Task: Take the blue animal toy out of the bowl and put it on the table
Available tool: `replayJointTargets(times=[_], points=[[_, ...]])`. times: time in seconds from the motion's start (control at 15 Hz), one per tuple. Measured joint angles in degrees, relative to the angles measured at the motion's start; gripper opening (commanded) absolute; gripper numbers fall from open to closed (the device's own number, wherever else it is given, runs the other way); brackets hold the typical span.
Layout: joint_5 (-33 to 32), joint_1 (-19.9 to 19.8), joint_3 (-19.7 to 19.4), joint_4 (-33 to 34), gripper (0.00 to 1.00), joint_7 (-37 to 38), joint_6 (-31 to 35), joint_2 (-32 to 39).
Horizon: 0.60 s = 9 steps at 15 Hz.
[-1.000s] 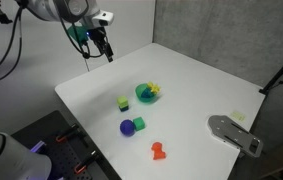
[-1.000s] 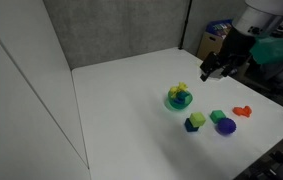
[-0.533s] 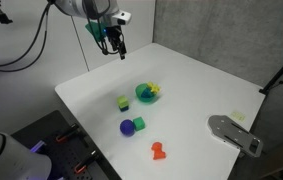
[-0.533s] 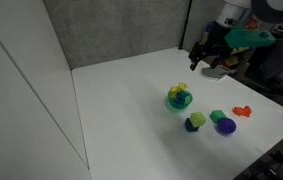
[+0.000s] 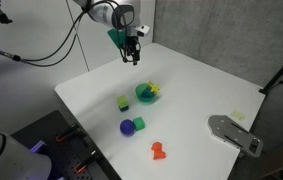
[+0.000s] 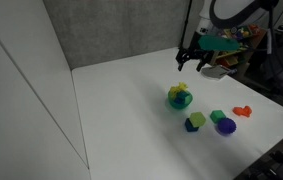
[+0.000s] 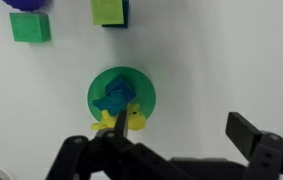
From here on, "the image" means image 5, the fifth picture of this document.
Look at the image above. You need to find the black orange clamp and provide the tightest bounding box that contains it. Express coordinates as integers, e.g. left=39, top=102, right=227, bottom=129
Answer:
left=54, top=123, right=81, bottom=144
left=73, top=150, right=99, bottom=175

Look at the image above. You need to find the black tripod pole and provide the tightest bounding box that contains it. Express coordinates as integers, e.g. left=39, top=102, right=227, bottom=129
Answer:
left=258, top=45, right=283, bottom=96

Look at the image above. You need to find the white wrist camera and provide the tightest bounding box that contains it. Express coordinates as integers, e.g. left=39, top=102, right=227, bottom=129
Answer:
left=134, top=25, right=151, bottom=38

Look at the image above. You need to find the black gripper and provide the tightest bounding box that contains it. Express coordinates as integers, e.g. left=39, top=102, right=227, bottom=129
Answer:
left=122, top=33, right=142, bottom=66

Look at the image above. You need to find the lime green cube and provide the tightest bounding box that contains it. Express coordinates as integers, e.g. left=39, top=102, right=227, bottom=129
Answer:
left=116, top=95, right=130, bottom=108

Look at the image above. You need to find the thin black cable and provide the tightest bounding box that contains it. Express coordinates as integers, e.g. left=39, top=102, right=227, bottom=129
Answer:
left=20, top=6, right=89, bottom=64

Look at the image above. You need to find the purple ball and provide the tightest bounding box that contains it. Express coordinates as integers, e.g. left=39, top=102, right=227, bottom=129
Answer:
left=119, top=119, right=136, bottom=137

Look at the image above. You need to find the orange animal toy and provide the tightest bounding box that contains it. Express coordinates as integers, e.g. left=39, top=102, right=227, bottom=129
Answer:
left=150, top=141, right=167, bottom=161

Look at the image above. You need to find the grey metal bracket plate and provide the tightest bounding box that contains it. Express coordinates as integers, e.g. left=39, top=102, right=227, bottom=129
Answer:
left=207, top=114, right=264, bottom=158

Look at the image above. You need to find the blue animal toy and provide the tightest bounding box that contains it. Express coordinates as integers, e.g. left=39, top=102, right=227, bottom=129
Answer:
left=140, top=88, right=155, bottom=100

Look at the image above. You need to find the yellow toy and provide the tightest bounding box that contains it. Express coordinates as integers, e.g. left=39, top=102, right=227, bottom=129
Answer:
left=146, top=81, right=161, bottom=95

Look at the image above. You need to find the pale yellow sticky note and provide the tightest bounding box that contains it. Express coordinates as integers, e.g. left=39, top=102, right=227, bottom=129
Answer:
left=230, top=110, right=246, bottom=122

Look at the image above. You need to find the green plastic bowl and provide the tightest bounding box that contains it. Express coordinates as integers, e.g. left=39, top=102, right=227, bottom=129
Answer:
left=134, top=82, right=162, bottom=105

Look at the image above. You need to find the black perforated breadboard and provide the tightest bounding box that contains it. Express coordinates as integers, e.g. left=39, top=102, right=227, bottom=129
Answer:
left=10, top=109, right=122, bottom=180

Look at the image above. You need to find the green camera mount plate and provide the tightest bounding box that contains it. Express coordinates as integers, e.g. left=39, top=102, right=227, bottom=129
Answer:
left=106, top=28, right=129, bottom=48

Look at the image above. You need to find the black cable with connector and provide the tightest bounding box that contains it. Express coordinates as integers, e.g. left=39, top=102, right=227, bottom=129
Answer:
left=0, top=13, right=84, bottom=68

